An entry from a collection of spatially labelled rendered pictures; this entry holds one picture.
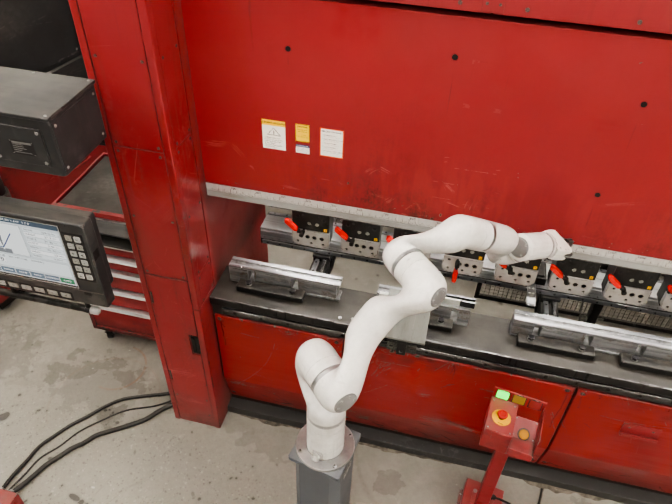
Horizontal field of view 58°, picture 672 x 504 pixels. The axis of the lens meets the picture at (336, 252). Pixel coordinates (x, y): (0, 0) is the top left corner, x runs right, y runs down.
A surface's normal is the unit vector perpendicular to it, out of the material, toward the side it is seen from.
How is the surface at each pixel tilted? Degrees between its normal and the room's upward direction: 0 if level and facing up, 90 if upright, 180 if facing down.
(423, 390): 91
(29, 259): 90
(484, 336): 0
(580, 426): 90
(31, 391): 0
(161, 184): 90
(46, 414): 0
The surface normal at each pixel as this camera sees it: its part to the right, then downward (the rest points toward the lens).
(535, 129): -0.24, 0.64
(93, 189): 0.03, -0.75
